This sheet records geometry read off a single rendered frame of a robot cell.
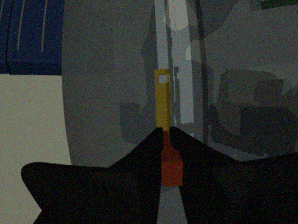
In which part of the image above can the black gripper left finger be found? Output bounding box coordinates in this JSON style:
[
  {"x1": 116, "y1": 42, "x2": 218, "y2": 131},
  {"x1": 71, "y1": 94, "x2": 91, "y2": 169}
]
[{"x1": 20, "y1": 128, "x2": 164, "y2": 224}]

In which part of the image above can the grey aluminum slotted rail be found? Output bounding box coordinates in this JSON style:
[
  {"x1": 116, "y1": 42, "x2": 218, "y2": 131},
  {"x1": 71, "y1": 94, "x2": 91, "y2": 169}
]
[{"x1": 154, "y1": 0, "x2": 204, "y2": 143}]

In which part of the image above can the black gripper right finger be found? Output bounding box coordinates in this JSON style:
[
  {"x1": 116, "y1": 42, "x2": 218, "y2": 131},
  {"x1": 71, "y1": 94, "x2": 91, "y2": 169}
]
[{"x1": 169, "y1": 127, "x2": 298, "y2": 224}]

